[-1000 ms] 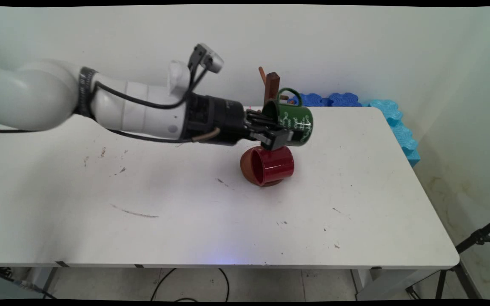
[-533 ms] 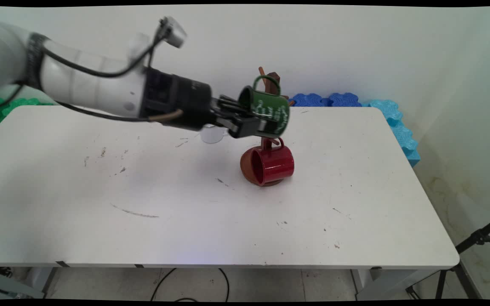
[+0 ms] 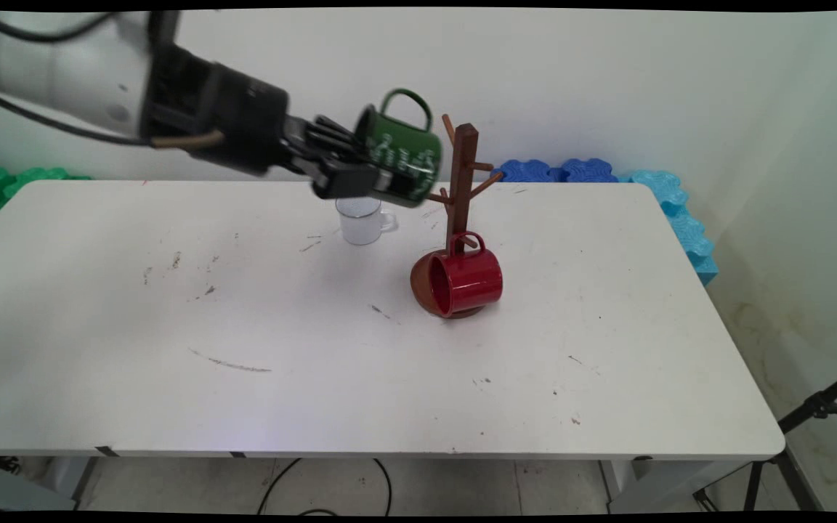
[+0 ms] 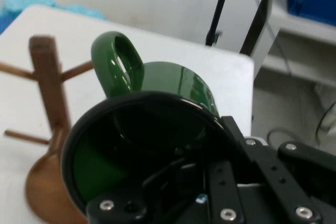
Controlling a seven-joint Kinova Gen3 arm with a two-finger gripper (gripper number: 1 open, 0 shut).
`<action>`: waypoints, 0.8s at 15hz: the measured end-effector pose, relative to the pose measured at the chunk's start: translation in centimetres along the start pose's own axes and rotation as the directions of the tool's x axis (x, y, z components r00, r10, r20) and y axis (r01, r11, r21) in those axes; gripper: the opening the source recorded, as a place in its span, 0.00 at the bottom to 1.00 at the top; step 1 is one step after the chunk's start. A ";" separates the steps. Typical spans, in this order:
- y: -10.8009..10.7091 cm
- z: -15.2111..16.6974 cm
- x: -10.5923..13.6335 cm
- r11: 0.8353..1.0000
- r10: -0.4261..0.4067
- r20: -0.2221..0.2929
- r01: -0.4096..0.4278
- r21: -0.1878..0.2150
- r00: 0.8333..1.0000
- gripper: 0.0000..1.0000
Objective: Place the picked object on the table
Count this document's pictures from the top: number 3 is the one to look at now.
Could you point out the red ceramic mug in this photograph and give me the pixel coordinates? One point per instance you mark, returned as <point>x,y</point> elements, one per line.
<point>466,282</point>

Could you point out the grey table leg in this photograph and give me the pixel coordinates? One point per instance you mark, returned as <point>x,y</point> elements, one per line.
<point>84,481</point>

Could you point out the dark green enamel mug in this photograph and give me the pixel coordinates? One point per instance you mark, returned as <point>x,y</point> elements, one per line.
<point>404,156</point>

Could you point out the white enamel mug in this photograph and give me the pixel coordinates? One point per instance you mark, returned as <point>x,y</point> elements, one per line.
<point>364,225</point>

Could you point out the black tripod stand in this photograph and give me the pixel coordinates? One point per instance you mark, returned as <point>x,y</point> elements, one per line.
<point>811,410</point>

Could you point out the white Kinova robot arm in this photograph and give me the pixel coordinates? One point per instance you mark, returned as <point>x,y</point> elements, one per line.
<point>62,73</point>

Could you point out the brown wooden mug tree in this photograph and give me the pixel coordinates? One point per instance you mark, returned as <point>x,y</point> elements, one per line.
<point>462,174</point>

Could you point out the light blue foam mat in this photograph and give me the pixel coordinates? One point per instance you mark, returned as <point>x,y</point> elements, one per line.
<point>684,225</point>

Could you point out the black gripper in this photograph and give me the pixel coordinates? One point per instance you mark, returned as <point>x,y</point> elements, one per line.
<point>237,116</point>

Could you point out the green foam mat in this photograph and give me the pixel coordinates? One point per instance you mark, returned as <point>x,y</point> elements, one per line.
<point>4,185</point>

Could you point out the dark blue foam mat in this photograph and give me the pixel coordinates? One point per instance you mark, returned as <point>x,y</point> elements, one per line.
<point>556,171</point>

